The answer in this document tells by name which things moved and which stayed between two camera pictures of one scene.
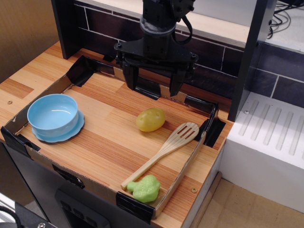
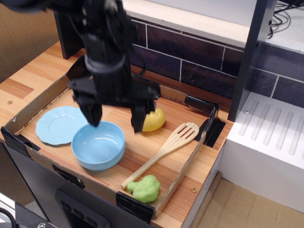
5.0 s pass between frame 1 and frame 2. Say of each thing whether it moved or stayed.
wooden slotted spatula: stayed
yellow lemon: stayed
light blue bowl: moved
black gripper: moved
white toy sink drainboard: stayed
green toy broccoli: stayed
